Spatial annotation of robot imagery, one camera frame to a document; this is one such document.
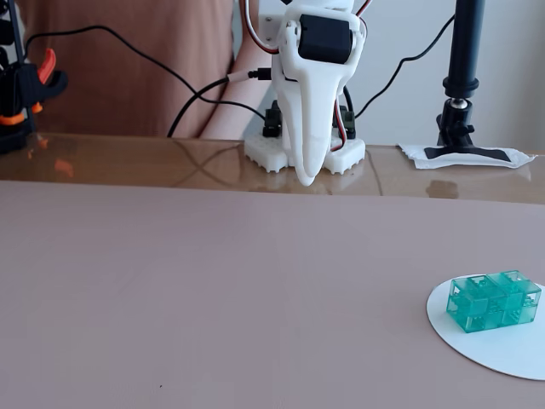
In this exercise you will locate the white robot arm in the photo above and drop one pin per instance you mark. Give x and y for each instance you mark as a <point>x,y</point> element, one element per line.
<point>272,30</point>

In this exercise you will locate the person in brown shirt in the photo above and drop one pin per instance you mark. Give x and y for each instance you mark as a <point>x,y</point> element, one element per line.
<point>106,93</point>

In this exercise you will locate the bare person forearm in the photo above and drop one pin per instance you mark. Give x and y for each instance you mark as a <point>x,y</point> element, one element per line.
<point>225,123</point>

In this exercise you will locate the black camera stand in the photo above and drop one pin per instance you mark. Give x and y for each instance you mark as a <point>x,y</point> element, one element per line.
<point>466,42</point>

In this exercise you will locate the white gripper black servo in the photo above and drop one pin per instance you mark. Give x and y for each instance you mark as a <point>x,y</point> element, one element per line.
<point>324,39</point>

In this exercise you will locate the white tape patch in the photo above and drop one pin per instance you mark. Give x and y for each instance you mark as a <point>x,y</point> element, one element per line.
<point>411,155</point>

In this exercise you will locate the black orange spring clamp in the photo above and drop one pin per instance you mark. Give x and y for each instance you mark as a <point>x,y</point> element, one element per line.
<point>25,81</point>

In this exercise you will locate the teal transparent lego brick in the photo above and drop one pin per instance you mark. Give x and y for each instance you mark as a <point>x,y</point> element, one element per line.
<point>489,304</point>

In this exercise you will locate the pink table mat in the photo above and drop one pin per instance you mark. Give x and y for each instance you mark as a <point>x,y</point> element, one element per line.
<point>170,298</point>

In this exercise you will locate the white paper circle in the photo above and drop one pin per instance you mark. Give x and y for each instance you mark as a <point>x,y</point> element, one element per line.
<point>489,353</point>

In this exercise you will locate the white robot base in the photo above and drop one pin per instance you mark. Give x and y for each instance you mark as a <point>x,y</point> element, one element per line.
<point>264,155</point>

